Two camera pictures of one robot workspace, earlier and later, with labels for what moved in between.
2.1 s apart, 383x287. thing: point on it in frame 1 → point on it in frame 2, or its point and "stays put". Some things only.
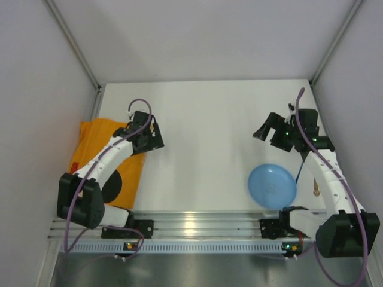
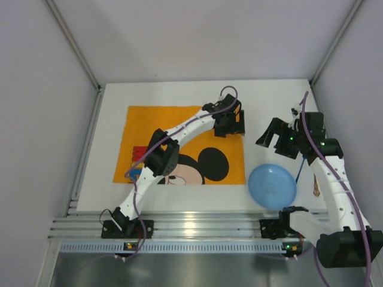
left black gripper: x=157 y=136 → x=228 y=128
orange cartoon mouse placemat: x=122 y=185 → x=204 y=158
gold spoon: x=316 y=188 stays put
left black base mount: x=145 y=226 stays put
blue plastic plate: x=272 y=186 stays put
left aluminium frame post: x=73 y=43 stays put
